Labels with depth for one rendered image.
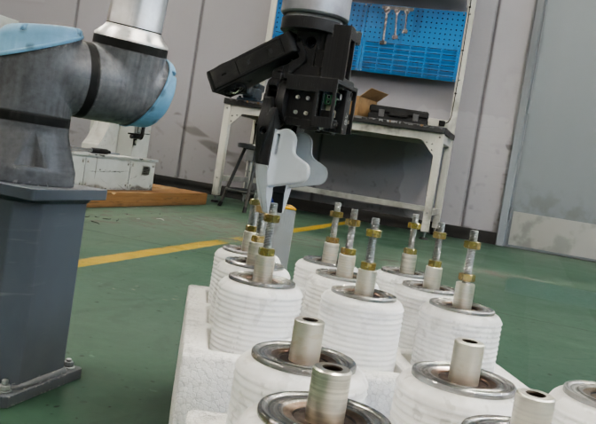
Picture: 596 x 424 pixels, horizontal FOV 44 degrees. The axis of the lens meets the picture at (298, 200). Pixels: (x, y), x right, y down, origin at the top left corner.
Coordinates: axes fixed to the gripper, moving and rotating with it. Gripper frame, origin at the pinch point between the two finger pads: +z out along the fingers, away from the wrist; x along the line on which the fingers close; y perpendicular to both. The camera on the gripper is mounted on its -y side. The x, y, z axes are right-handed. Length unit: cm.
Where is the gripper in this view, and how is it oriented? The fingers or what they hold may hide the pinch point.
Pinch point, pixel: (269, 200)
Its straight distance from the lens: 83.6
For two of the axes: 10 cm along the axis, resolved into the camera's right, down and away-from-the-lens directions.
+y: 9.2, 1.6, -3.6
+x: 3.7, 0.1, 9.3
